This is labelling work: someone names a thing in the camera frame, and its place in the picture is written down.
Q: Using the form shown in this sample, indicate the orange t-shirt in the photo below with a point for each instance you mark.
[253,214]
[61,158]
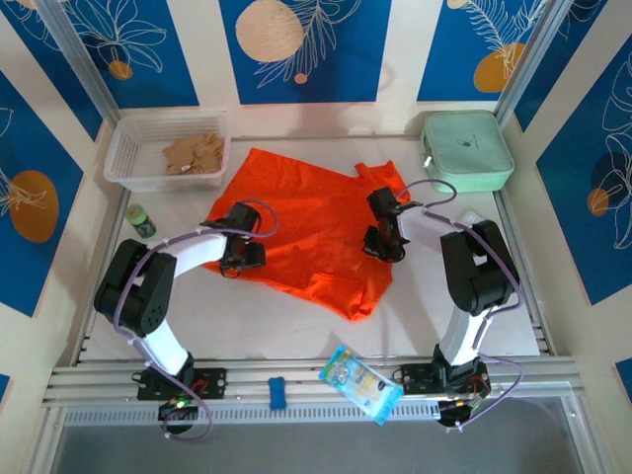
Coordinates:
[306,207]

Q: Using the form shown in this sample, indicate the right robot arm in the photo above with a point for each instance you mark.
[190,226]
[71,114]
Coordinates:
[474,276]

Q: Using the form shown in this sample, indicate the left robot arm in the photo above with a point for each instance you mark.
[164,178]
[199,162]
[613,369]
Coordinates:
[148,291]

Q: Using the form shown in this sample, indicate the small white sachet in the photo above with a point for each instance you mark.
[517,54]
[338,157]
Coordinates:
[469,218]

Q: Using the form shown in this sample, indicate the green labelled bottle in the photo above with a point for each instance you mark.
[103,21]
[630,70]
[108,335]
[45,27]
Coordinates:
[140,222]

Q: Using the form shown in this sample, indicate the crumpled beige cloth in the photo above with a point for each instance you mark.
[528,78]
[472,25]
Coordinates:
[195,153]

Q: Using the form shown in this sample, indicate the mint green zip case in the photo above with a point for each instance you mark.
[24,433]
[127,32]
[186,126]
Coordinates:
[466,148]

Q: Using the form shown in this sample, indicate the blue bone-shaped toy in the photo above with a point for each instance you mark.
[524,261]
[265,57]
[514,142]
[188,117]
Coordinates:
[277,392]

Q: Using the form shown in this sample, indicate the blue wet wipes packet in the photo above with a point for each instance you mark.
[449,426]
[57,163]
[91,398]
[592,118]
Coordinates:
[360,382]

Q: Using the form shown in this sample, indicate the white plastic lattice basket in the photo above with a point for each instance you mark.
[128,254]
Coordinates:
[133,148]

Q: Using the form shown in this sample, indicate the aluminium frame rail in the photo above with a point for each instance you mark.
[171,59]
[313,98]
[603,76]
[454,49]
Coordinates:
[296,368]

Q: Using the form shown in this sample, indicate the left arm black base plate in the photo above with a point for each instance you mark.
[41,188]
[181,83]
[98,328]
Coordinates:
[212,382]

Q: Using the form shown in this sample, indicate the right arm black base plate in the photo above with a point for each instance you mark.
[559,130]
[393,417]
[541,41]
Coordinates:
[417,377]

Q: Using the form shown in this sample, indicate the blue floral wall poster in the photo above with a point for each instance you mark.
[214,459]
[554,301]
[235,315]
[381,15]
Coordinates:
[582,197]
[454,49]
[345,59]
[49,74]
[158,74]
[29,148]
[582,59]

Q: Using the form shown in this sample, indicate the aluminium frame post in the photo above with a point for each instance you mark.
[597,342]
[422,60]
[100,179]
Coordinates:
[535,54]
[79,54]

